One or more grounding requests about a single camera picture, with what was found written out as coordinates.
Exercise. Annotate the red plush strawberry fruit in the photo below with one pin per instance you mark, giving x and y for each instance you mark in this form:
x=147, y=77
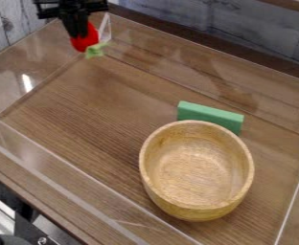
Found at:
x=92, y=43

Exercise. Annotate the black equipment with cable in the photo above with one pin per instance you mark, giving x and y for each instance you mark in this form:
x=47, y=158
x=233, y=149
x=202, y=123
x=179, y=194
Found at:
x=19, y=232

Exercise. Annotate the clear acrylic tray enclosure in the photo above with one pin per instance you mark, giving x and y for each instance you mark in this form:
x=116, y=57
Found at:
x=76, y=115

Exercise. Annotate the green foam block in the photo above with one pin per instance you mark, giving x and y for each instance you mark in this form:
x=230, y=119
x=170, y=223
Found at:
x=193, y=111

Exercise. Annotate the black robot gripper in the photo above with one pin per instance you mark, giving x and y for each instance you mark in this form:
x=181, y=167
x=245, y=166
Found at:
x=63, y=8

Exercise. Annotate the wooden oval bowl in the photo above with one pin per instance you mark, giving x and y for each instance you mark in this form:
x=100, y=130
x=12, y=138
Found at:
x=197, y=170

